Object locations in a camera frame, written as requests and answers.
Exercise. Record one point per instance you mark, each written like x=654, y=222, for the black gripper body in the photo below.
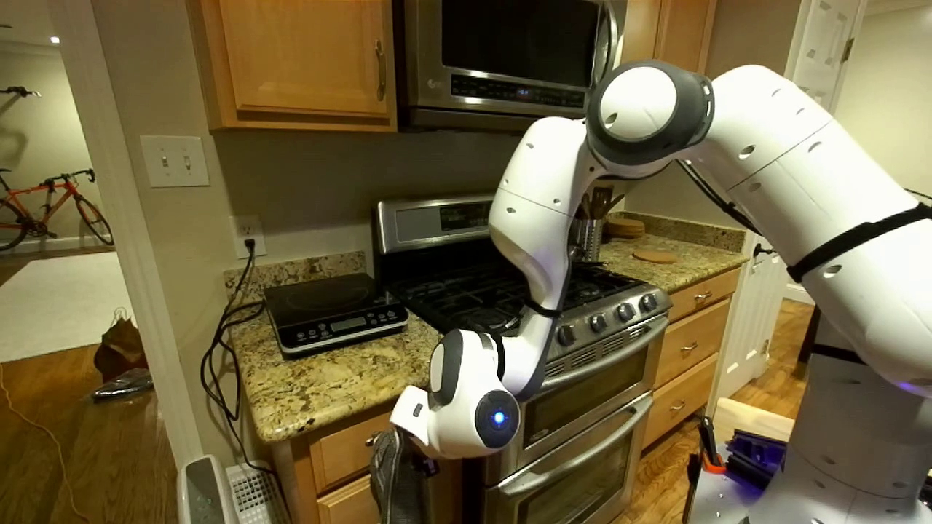
x=423, y=460

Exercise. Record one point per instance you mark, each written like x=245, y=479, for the gray dish towel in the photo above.
x=394, y=490

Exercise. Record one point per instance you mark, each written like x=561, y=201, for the wooden drawer with towel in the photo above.
x=340, y=450

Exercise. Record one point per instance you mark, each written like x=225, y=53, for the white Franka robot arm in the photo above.
x=806, y=184

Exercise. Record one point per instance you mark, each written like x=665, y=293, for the wooden drawer below towel drawer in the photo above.
x=344, y=503

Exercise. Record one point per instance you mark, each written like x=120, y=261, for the deep wooden drawer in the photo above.
x=691, y=341
x=679, y=401

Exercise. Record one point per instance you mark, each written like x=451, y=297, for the shallow wooden drawer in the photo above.
x=703, y=293

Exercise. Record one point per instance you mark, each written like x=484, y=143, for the stainless steel gas range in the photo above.
x=592, y=425

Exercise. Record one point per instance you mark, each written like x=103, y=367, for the white vented panel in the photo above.
x=251, y=495

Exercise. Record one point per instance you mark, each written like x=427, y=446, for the black portable induction cooktop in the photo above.
x=331, y=310

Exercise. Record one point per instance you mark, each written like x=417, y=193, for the silver stove knob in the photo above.
x=567, y=335
x=625, y=312
x=647, y=303
x=598, y=324

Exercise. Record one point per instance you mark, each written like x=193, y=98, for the white floor heater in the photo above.
x=203, y=490

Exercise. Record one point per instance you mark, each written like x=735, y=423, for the steel utensil holder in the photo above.
x=589, y=236

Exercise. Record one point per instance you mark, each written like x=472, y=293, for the round wooden trivet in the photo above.
x=654, y=257

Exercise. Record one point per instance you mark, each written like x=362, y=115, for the gray shoe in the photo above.
x=120, y=386

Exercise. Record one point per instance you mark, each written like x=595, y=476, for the brown paper bag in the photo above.
x=119, y=344

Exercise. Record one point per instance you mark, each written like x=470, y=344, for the purple lit device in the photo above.
x=749, y=455

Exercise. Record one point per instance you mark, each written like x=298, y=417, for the light wooden board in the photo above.
x=759, y=421

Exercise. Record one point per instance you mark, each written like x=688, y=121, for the white panel door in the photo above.
x=746, y=331

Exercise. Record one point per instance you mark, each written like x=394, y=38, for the stainless steel microwave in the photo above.
x=506, y=60

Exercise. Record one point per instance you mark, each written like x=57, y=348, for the orange bicycle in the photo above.
x=59, y=206

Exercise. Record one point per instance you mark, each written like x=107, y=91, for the white wall outlet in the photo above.
x=248, y=236

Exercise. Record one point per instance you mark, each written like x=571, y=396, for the white light switch plate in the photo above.
x=177, y=162

